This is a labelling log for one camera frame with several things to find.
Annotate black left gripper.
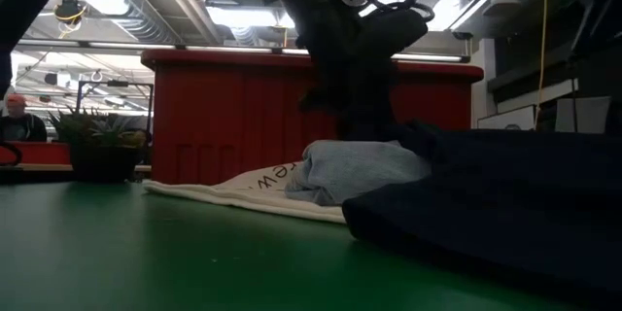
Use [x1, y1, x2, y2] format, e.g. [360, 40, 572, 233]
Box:
[259, 0, 436, 141]

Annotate light blue denim jeans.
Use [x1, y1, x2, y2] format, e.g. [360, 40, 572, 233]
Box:
[284, 139, 432, 207]

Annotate plain navy garment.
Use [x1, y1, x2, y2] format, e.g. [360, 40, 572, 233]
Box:
[342, 121, 622, 302]

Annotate red plastic laundry basket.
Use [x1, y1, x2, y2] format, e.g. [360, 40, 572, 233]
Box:
[140, 48, 485, 186]

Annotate white printed tote bag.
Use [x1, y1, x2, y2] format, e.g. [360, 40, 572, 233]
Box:
[142, 160, 347, 225]

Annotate white low cabinet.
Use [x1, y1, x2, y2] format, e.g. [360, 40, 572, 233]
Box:
[478, 105, 538, 131]

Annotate long linear light bar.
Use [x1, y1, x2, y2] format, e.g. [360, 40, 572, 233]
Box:
[14, 38, 470, 64]

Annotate green table mat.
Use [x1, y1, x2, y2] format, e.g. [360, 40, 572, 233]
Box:
[0, 179, 622, 311]

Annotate white board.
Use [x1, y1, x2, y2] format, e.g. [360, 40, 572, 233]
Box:
[553, 95, 612, 135]

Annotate small succulent plant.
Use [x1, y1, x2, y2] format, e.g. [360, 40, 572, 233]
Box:
[46, 106, 152, 184]

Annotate red low bench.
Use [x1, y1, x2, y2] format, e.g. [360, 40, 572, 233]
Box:
[0, 140, 72, 166]

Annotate person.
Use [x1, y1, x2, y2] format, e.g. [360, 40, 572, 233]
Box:
[0, 92, 49, 143]

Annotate yellow hanging cable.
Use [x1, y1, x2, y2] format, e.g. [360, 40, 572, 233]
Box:
[534, 0, 549, 130]

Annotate yellow black cable reel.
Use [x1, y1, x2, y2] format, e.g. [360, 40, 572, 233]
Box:
[52, 0, 88, 25]

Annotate black curved cable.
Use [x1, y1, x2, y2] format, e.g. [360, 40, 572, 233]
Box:
[0, 139, 24, 167]

